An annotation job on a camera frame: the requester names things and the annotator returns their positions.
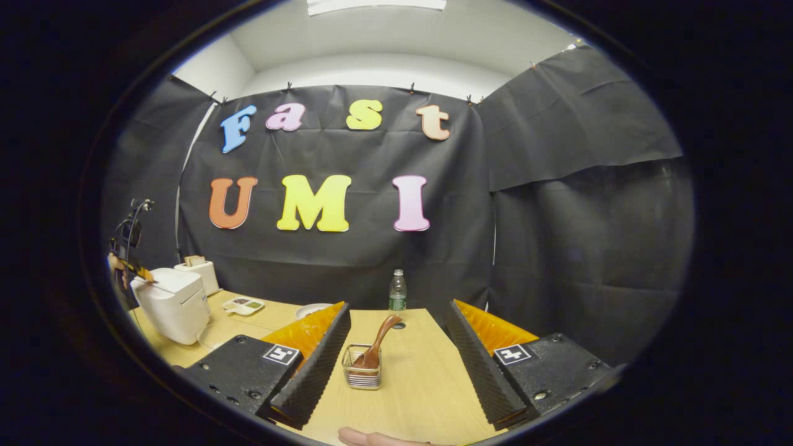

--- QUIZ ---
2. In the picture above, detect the large ceiling light panel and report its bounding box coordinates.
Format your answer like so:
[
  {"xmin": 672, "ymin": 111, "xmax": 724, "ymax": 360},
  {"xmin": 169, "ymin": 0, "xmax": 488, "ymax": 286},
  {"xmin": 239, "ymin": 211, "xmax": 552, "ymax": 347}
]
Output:
[{"xmin": 307, "ymin": 0, "xmax": 447, "ymax": 16}]

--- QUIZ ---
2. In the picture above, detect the brown wooden spoon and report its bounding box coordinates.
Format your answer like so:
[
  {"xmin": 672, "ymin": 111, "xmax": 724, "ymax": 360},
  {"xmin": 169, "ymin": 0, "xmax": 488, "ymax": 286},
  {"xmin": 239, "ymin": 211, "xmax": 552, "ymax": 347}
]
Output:
[{"xmin": 353, "ymin": 315, "xmax": 403, "ymax": 370}]

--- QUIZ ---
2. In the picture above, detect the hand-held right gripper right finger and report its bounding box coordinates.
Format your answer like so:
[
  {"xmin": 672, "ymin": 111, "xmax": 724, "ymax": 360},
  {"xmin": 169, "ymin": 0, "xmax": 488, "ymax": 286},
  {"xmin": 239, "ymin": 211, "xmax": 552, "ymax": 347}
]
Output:
[{"xmin": 447, "ymin": 300, "xmax": 615, "ymax": 432}]

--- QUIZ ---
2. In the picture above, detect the white rice cooker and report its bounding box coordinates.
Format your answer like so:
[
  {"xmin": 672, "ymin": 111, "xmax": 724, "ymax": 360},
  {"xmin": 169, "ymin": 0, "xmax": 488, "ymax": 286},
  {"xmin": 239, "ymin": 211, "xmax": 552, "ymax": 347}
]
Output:
[{"xmin": 130, "ymin": 268, "xmax": 211, "ymax": 346}]

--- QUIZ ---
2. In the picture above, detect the green label water bottle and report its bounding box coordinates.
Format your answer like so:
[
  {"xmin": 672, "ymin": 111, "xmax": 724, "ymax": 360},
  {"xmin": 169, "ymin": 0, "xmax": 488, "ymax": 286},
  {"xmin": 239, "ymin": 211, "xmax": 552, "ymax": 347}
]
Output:
[{"xmin": 388, "ymin": 269, "xmax": 408, "ymax": 312}]

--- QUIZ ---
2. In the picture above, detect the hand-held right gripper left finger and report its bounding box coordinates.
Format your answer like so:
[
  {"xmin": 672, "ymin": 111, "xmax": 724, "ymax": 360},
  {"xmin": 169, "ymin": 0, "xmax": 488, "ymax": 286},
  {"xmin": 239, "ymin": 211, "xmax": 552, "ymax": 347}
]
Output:
[{"xmin": 183, "ymin": 302, "xmax": 352, "ymax": 431}]

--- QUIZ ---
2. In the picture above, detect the small white appliance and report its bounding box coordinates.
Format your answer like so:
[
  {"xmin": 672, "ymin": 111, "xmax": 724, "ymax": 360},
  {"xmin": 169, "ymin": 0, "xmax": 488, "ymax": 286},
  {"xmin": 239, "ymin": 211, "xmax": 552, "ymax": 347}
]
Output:
[{"xmin": 175, "ymin": 255, "xmax": 221, "ymax": 297}]

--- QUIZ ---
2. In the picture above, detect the black backdrop cloth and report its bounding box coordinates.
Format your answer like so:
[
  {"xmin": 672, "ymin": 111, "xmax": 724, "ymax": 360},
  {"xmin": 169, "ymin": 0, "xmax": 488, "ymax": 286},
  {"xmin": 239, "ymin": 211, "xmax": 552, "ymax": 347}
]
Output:
[{"xmin": 102, "ymin": 45, "xmax": 694, "ymax": 366}]

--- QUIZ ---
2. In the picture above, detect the white divided sauce dish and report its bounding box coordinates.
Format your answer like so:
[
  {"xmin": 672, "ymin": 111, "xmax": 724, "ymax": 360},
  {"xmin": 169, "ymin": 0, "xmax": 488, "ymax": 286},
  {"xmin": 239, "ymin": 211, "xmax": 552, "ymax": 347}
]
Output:
[{"xmin": 223, "ymin": 296, "xmax": 266, "ymax": 317}]

